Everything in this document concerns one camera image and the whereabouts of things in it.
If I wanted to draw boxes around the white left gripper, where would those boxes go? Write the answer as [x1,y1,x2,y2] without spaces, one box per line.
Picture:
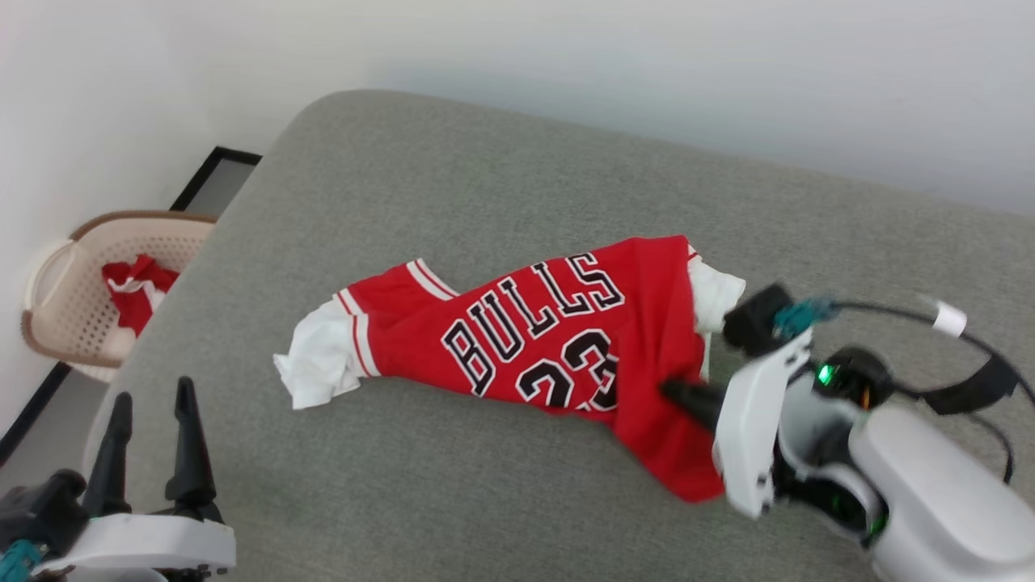
[32,377,237,582]

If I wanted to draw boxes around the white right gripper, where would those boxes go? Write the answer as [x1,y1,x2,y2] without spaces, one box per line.
[661,327,814,519]

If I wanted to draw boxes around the red Bulls jersey shirt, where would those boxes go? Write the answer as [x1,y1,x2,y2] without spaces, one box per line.
[273,234,746,504]

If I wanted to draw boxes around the red and white garment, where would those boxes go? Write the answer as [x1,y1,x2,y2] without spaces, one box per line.
[102,254,180,337]

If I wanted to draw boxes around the beige plastic laundry basket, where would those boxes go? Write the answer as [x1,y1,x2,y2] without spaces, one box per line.
[22,210,218,384]

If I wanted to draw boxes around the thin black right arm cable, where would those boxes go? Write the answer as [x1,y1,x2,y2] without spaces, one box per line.
[833,299,1035,486]

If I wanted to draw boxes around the small white cable label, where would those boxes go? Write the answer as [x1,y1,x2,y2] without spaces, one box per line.
[930,301,969,338]

